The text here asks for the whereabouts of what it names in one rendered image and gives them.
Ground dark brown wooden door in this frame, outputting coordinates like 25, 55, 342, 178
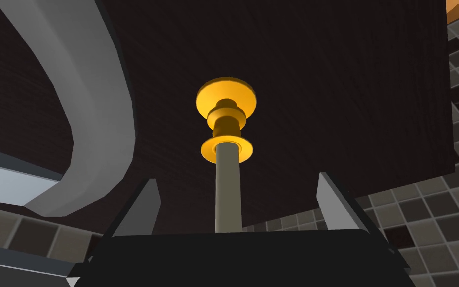
0, 0, 456, 237

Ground golden knob with grey bar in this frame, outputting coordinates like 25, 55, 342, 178
195, 77, 258, 234

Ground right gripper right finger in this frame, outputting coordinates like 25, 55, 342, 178
316, 172, 381, 237

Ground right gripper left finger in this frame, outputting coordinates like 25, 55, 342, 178
101, 178, 162, 238

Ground grey curved bar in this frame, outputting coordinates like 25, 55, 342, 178
0, 0, 137, 218

